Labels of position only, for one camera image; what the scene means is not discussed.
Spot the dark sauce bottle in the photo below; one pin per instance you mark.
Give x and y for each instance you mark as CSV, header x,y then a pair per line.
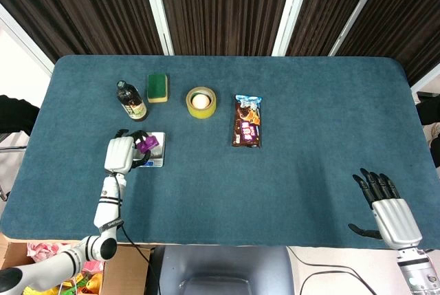
x,y
132,102

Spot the yellow tape roll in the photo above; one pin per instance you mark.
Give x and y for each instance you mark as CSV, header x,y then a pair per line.
x,y
201,107

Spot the white egg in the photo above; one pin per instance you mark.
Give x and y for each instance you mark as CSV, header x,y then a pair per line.
x,y
201,101

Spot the green and yellow sponge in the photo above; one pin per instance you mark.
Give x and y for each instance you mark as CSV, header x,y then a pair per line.
x,y
158,88

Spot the silver digital kitchen scale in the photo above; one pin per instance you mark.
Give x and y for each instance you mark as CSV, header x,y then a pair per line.
x,y
155,155

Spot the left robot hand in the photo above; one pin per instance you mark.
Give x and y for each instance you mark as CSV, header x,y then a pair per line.
x,y
118,152

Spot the purple toy building block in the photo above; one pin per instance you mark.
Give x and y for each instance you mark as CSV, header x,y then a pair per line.
x,y
148,142

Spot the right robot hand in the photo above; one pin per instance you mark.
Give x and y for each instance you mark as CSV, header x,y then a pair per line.
x,y
392,210

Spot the blue table cloth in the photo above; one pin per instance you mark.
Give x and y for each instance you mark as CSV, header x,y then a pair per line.
x,y
240,188

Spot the pink and white cloth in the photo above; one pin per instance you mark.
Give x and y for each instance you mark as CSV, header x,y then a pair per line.
x,y
43,250

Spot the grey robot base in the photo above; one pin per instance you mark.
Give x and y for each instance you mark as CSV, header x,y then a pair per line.
x,y
221,271

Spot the cardboard box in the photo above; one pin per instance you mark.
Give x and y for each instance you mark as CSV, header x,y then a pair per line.
x,y
127,271

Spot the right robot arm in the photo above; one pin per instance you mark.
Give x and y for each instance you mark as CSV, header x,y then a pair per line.
x,y
417,267

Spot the brown snack packet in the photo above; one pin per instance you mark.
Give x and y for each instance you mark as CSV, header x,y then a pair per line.
x,y
247,121

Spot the yellow toy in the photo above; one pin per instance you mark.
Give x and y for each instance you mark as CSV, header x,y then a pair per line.
x,y
94,283

